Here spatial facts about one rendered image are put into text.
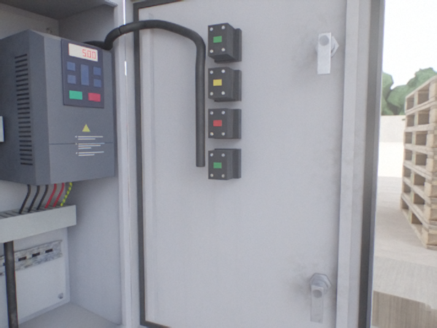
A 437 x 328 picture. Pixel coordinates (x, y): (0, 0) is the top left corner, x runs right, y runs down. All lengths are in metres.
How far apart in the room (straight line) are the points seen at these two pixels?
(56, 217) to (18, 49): 0.29
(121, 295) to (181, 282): 0.12
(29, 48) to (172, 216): 0.34
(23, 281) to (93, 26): 0.50
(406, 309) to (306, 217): 1.20
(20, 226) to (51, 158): 0.16
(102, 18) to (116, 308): 0.54
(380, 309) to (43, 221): 1.40
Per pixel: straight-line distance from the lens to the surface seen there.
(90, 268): 0.74
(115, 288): 0.69
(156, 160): 0.59
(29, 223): 0.65
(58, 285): 0.79
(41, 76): 0.54
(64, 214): 0.68
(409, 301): 1.65
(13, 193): 0.70
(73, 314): 0.78
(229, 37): 0.48
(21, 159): 0.59
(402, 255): 2.14
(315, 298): 0.50
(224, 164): 0.46
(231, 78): 0.48
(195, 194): 0.55
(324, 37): 0.46
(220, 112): 0.46
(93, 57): 0.58
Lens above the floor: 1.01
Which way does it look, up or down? 5 degrees down
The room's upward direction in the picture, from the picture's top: straight up
